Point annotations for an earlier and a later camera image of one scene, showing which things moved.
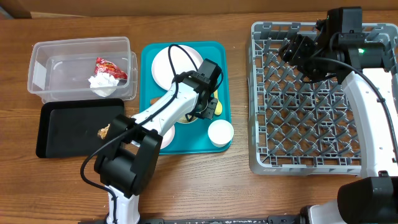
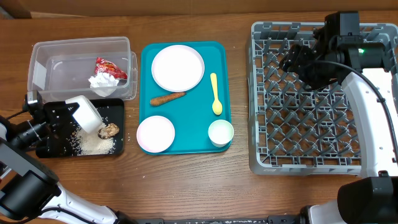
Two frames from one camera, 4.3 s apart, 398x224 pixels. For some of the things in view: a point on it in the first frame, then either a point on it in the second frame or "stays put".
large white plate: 185,59 stays put
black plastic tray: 69,129 stays put
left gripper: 209,112 to 60,125
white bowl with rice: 184,119 to 86,115
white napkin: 102,79 stays put
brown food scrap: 102,132 stays put
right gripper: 295,51 to 294,63
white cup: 220,133 stays put
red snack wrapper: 101,65 stays put
